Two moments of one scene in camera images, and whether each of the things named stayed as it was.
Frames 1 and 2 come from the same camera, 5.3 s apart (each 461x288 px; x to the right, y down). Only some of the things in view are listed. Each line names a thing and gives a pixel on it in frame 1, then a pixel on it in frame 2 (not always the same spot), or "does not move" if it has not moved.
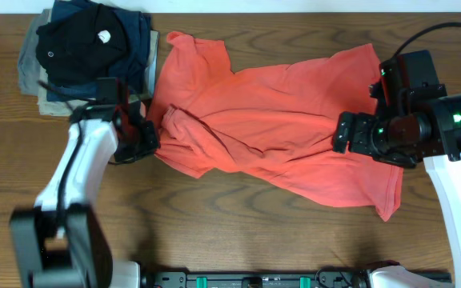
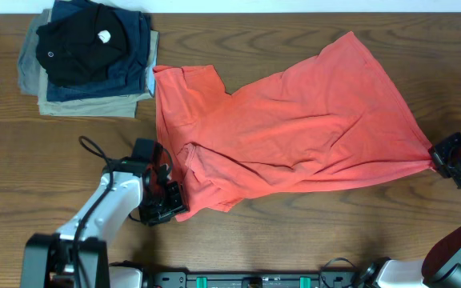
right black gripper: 365,125 -> 439,153
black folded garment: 82,46 does not move
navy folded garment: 138,32 does not move
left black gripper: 151,144 -> 178,202
